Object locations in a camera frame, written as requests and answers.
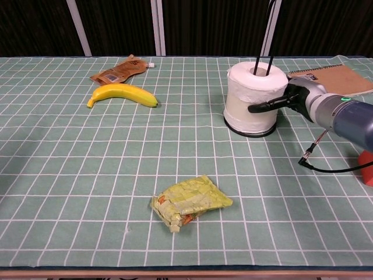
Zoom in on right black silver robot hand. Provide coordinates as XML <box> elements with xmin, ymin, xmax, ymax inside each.
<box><xmin>247</xmin><ymin>75</ymin><xmax>326</xmax><ymax>123</ymax></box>

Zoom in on white toilet paper roll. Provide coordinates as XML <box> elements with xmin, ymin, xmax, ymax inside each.
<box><xmin>223</xmin><ymin>61</ymin><xmax>289</xmax><ymax>135</ymax></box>

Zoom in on green checkered tablecloth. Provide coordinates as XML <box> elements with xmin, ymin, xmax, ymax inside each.
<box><xmin>0</xmin><ymin>55</ymin><xmax>373</xmax><ymax>268</ymax></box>

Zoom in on brown spiral notebook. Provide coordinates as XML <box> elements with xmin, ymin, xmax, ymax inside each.
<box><xmin>287</xmin><ymin>63</ymin><xmax>373</xmax><ymax>97</ymax></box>

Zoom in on red cube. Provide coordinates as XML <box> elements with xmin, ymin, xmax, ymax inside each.
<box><xmin>358</xmin><ymin>149</ymin><xmax>373</xmax><ymax>187</ymax></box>

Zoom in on green crumpled snack packet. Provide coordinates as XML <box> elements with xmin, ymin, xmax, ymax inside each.
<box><xmin>150</xmin><ymin>174</ymin><xmax>234</xmax><ymax>234</ymax></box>

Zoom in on yellow banana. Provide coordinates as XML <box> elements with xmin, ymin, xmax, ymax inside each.
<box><xmin>86</xmin><ymin>83</ymin><xmax>159</xmax><ymax>109</ymax></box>

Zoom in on brown spouted sauce pouch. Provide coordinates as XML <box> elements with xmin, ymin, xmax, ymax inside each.
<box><xmin>89</xmin><ymin>54</ymin><xmax>156</xmax><ymax>86</ymax></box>

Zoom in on black metal holder rod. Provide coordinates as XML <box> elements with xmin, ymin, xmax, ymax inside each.
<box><xmin>223</xmin><ymin>0</ymin><xmax>278</xmax><ymax>138</ymax></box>

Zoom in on dark partition panel white frame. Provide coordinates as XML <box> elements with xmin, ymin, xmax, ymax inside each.
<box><xmin>262</xmin><ymin>0</ymin><xmax>373</xmax><ymax>57</ymax></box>
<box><xmin>0</xmin><ymin>0</ymin><xmax>93</xmax><ymax>58</ymax></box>
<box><xmin>78</xmin><ymin>0</ymin><xmax>160</xmax><ymax>57</ymax></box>
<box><xmin>157</xmin><ymin>0</ymin><xmax>272</xmax><ymax>57</ymax></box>

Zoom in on black wrist cable with plug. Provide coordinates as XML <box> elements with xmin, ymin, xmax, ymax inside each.
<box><xmin>298</xmin><ymin>129</ymin><xmax>373</xmax><ymax>174</ymax></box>

